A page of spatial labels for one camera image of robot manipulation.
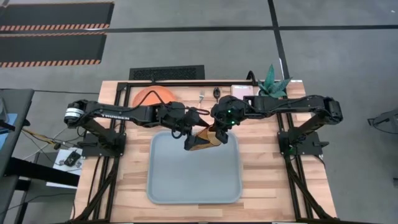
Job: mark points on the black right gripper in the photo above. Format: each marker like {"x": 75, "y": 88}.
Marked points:
{"x": 228, "y": 110}

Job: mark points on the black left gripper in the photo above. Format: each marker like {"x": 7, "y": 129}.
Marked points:
{"x": 191, "y": 119}

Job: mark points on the orange plate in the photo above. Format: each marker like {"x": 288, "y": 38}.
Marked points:
{"x": 152, "y": 99}

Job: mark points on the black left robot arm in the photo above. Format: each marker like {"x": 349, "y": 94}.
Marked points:
{"x": 105, "y": 113}

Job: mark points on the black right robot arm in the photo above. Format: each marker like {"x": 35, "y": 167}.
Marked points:
{"x": 289, "y": 104}

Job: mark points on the grey plastic tray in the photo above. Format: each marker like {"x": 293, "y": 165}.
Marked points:
{"x": 192, "y": 174}

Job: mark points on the pale pink box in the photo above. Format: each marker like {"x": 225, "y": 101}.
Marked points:
{"x": 241, "y": 91}

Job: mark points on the black floor vent grille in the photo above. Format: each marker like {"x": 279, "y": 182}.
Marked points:
{"x": 166, "y": 72}

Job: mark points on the green potted plant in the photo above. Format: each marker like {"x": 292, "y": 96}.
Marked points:
{"x": 273, "y": 85}

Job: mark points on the small black device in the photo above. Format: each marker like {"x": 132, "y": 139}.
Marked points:
{"x": 72, "y": 158}

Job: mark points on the white paper sheet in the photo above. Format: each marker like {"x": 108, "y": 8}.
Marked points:
{"x": 60, "y": 158}

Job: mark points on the black bench bar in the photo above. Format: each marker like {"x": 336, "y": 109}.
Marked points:
{"x": 43, "y": 172}

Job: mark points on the black hazard-striped floor mat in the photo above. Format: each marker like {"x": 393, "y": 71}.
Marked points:
{"x": 51, "y": 48}
{"x": 56, "y": 15}

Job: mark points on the black aluminium table frame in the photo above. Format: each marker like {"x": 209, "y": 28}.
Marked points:
{"x": 122, "y": 93}

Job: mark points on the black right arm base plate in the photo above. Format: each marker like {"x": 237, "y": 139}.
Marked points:
{"x": 308, "y": 144}

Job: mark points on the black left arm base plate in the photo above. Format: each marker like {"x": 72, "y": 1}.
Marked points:
{"x": 93, "y": 146}

